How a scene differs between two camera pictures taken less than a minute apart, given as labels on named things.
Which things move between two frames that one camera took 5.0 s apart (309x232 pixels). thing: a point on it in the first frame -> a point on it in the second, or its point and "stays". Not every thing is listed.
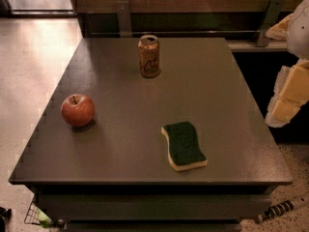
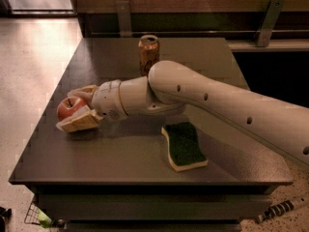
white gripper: (299, 33) -> (106, 100)
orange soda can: (150, 56) stays
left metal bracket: (125, 20) stays
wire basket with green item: (35, 216) stays
